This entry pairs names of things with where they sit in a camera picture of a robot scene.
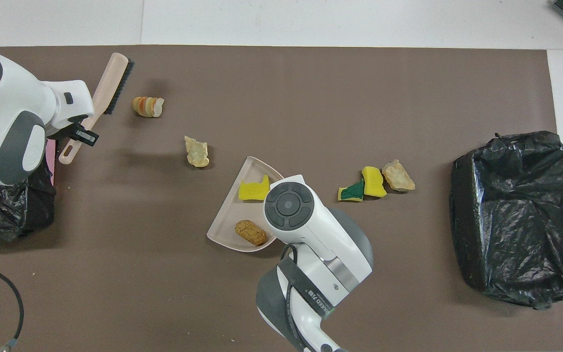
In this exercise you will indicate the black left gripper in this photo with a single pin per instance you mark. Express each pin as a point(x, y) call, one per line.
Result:
point(64, 132)

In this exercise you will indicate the beige hand brush black bristles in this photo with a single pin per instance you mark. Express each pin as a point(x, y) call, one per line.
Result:
point(110, 78)

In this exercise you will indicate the orange striped trash piece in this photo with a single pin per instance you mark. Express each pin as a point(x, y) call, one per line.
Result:
point(147, 107)

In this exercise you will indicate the beige crumbly trash chunk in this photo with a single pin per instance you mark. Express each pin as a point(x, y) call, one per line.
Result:
point(197, 152)

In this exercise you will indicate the beige plastic dustpan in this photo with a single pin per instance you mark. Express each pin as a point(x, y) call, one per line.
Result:
point(227, 220)

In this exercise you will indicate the notched yellow sponge piece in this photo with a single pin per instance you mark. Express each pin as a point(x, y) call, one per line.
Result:
point(252, 191)

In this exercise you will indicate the brown round bread piece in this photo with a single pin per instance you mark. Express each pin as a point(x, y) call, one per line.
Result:
point(250, 232)

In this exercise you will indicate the green and yellow sponge piece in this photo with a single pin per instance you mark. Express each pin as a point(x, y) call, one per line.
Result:
point(351, 194)

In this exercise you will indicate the beige layered trash chunk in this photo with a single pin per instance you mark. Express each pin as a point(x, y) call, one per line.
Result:
point(399, 176)

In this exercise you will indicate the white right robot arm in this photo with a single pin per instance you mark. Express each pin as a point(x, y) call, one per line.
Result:
point(320, 230)

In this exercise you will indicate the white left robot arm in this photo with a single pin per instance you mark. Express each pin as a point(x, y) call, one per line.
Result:
point(22, 93)

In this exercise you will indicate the pink plastic bin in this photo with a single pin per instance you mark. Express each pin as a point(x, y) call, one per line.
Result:
point(51, 164)

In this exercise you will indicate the black trash bag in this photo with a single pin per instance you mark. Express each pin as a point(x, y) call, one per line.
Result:
point(3, 210)

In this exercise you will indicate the black bag lined bin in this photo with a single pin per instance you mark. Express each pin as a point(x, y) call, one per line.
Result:
point(521, 220)

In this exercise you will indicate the brown table mat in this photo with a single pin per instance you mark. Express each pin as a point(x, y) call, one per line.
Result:
point(311, 73)

